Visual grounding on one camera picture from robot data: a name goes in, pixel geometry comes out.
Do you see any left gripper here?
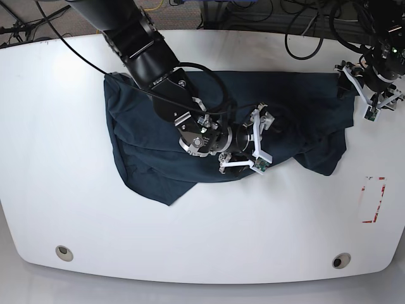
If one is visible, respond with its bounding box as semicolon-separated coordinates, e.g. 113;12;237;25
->
334;61;404;110

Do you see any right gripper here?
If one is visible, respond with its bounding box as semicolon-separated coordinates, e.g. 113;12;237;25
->
218;103;275;177

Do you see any dark navy T-shirt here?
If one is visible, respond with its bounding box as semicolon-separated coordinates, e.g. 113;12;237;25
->
104;71;356;205

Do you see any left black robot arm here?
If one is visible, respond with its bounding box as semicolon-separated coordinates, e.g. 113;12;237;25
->
329;1;404;113

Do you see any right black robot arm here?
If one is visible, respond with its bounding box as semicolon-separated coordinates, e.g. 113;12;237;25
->
69;1;274;174

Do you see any red tape rectangle marking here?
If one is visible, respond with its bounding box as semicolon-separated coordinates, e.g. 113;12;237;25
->
358;177;387;224

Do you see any black tripod stand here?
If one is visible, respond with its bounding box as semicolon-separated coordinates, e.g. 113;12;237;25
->
0;0;73;44

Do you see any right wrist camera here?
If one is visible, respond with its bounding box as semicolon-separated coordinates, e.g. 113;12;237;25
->
251;157;271;175

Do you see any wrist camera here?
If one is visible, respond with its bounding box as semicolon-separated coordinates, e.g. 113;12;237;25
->
363;106;380;122
251;157;271;175

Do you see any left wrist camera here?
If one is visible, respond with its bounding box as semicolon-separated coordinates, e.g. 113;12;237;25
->
363;106;380;122

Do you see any right table cable grommet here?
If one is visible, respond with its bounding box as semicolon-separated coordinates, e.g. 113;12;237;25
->
332;253;351;269

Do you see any table cable grommet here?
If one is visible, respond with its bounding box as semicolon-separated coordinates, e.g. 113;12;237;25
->
332;253;351;269
55;246;73;262

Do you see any left table cable grommet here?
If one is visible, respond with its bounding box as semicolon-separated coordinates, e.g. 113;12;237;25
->
55;246;73;262

